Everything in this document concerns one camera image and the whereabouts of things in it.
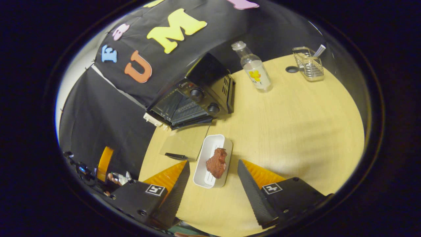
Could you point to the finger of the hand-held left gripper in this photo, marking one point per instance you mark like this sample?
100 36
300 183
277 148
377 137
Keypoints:
105 163

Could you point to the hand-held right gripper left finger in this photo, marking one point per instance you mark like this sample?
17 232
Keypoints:
174 197

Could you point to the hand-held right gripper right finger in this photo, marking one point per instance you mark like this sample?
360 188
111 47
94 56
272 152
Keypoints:
255 194

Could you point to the brown piece of meat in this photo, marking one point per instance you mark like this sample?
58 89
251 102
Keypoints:
217 163

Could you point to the black electric oven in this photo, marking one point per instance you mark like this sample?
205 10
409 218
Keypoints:
204 95

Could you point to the black backdrop cloth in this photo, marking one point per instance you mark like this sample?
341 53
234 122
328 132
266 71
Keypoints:
108 115

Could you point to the white rectangular tray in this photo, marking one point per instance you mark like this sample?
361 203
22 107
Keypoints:
212 141

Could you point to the clear glass bottle yellow label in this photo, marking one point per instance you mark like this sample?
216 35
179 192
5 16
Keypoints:
255 70

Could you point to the white straw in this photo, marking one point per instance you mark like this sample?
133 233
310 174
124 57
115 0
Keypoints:
319 50

